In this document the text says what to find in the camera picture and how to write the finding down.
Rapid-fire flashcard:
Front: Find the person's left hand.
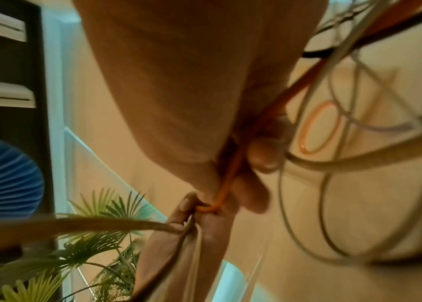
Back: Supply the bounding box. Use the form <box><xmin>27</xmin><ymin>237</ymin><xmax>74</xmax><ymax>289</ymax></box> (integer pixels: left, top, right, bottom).
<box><xmin>132</xmin><ymin>191</ymin><xmax>242</xmax><ymax>302</ymax></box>

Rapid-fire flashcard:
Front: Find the person's right hand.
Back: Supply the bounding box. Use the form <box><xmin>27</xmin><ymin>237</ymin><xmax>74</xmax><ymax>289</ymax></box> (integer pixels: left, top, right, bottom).
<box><xmin>72</xmin><ymin>0</ymin><xmax>329</xmax><ymax>215</ymax></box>

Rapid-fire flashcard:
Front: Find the bundle of cables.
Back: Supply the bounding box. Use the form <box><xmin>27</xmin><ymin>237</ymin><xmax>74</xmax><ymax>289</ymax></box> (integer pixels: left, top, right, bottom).
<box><xmin>136</xmin><ymin>250</ymin><xmax>188</xmax><ymax>302</ymax></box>

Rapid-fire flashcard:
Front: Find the orange cable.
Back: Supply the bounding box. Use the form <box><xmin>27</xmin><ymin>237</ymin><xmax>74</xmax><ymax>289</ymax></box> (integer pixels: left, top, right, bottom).
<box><xmin>195</xmin><ymin>0</ymin><xmax>422</xmax><ymax>214</ymax></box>

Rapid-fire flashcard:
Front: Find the cream three-drawer organiser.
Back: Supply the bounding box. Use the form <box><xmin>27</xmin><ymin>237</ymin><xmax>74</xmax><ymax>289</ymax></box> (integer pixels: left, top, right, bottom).
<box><xmin>281</xmin><ymin>59</ymin><xmax>421</xmax><ymax>178</ymax></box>

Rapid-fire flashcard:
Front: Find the dark green plant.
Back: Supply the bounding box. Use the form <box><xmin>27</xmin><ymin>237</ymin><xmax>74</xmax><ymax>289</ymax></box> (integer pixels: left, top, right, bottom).
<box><xmin>0</xmin><ymin>187</ymin><xmax>156</xmax><ymax>302</ymax></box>

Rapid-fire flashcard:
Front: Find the bright window corner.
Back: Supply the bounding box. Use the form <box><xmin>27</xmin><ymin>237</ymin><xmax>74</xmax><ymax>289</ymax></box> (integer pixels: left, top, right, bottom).
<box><xmin>42</xmin><ymin>14</ymin><xmax>74</xmax><ymax>216</ymax></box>

